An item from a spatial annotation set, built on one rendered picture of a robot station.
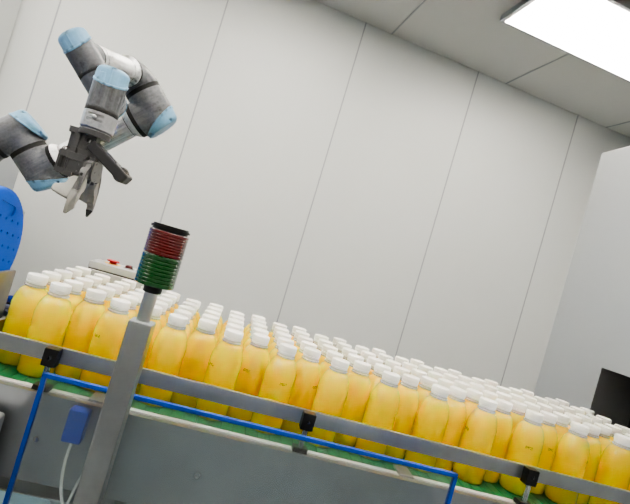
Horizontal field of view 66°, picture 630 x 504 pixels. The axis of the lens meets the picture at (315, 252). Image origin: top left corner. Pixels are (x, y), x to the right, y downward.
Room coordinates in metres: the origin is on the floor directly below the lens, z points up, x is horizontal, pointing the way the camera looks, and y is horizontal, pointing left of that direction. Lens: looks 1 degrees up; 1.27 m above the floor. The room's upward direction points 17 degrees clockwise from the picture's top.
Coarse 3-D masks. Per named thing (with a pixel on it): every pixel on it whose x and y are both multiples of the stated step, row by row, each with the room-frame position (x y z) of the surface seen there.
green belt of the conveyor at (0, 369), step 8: (0, 368) 0.94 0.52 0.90; (8, 368) 0.96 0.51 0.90; (8, 376) 0.92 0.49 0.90; (16, 376) 0.93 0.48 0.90; (24, 376) 0.94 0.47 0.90; (472, 488) 1.05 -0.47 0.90; (480, 488) 1.07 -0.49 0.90; (488, 488) 1.08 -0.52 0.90; (496, 488) 1.10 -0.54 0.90; (504, 496) 1.06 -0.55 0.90; (512, 496) 1.08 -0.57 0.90; (520, 496) 1.09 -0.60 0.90; (536, 496) 1.12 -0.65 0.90; (544, 496) 1.14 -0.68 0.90
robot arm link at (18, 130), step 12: (0, 120) 1.53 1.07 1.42; (12, 120) 1.53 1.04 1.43; (24, 120) 1.53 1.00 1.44; (0, 132) 1.52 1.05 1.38; (12, 132) 1.52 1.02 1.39; (24, 132) 1.54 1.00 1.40; (36, 132) 1.55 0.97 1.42; (0, 144) 1.52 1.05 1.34; (12, 144) 1.53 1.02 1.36; (24, 144) 1.54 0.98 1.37; (36, 144) 1.56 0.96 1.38; (12, 156) 1.55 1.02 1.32
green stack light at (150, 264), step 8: (144, 256) 0.76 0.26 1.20; (152, 256) 0.76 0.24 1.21; (160, 256) 0.76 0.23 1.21; (144, 264) 0.76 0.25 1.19; (152, 264) 0.76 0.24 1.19; (160, 264) 0.76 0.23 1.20; (168, 264) 0.76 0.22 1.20; (176, 264) 0.77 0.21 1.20; (136, 272) 0.77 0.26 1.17; (144, 272) 0.76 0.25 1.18; (152, 272) 0.76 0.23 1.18; (160, 272) 0.76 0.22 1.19; (168, 272) 0.76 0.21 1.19; (176, 272) 0.78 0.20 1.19; (136, 280) 0.76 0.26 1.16; (144, 280) 0.76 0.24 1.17; (152, 280) 0.76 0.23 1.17; (160, 280) 0.76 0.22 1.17; (168, 280) 0.77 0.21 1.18; (176, 280) 0.79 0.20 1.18; (160, 288) 0.76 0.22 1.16; (168, 288) 0.77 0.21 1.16
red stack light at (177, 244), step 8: (152, 232) 0.76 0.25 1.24; (160, 232) 0.76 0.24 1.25; (168, 232) 0.76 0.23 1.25; (152, 240) 0.76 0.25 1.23; (160, 240) 0.76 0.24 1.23; (168, 240) 0.76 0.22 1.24; (176, 240) 0.76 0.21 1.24; (184, 240) 0.78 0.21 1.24; (144, 248) 0.77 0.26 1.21; (152, 248) 0.76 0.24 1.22; (160, 248) 0.76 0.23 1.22; (168, 248) 0.76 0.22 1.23; (176, 248) 0.77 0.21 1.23; (184, 248) 0.78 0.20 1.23; (168, 256) 0.76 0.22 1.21; (176, 256) 0.77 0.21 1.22
